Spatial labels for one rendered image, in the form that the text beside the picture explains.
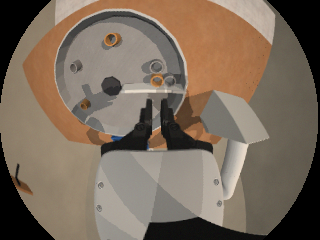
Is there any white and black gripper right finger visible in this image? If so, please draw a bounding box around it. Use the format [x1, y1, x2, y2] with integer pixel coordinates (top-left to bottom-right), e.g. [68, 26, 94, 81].
[160, 99, 213, 154]

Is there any grey metal bushing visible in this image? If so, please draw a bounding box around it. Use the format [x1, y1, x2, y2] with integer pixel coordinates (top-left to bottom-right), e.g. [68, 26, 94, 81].
[150, 59, 163, 74]
[163, 72, 176, 87]
[69, 60, 82, 73]

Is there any bronze bushing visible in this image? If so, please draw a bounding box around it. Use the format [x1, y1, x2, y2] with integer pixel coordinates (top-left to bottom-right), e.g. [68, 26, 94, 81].
[80, 99, 90, 110]
[151, 73, 164, 87]
[104, 33, 121, 46]

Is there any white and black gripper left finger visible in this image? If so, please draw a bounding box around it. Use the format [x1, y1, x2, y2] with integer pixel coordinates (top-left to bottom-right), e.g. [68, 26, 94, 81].
[101, 99, 152, 157]

